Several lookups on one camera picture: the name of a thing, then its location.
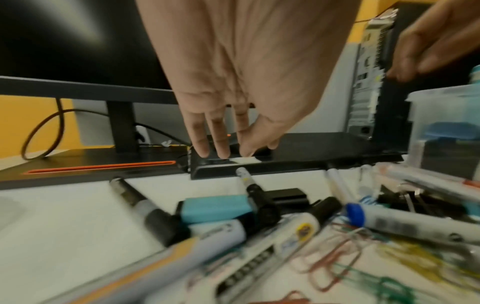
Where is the large black binder clip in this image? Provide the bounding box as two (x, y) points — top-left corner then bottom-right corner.
(378, 183), (471, 216)

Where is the slim white pen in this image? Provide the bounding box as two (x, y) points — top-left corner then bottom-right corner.
(324, 167), (362, 206)

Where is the white marker with grey print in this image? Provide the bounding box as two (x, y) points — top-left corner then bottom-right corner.
(185, 219), (249, 249)

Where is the grey and orange pen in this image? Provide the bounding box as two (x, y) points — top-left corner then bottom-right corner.
(39, 236), (213, 304)

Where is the black desktop computer tower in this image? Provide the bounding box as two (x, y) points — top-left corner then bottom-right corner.
(345, 0), (447, 156)

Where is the person's right hand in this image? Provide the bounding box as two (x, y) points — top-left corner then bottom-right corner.
(386, 0), (480, 83)

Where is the white marker with yellow label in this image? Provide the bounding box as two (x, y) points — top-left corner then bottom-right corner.
(214, 196), (344, 302)

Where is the light blue highlighter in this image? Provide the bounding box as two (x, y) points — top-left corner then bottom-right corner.
(175, 194), (255, 225)

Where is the white marker with orange band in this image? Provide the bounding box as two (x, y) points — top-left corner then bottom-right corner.
(374, 162), (480, 204)

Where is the pile of coloured paper clips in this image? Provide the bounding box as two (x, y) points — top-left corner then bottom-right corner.
(187, 218), (480, 304)

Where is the clear plastic storage container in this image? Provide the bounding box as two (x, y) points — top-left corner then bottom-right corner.
(404, 83), (480, 180)

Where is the brown looped cable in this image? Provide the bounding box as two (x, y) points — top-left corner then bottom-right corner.
(20, 98), (113, 162)

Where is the thin black cable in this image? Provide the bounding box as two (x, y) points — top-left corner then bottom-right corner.
(134, 122), (193, 148)

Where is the small black binder clip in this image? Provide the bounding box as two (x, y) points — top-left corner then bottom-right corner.
(269, 188), (313, 209)

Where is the white marker with blue cap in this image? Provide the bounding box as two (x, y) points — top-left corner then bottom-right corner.
(344, 202), (480, 254)

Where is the person's left hand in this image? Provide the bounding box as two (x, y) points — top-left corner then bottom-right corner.
(135, 0), (363, 160)

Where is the grey marker with black cap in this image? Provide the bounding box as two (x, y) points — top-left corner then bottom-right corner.
(108, 176), (189, 247)

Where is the black marker with white tip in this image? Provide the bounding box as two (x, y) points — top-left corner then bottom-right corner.
(235, 167), (283, 230)

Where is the black computer monitor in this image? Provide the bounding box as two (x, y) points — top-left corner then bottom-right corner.
(0, 0), (193, 191)

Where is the flat black electronic device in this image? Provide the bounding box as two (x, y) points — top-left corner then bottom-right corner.
(188, 132), (408, 181)

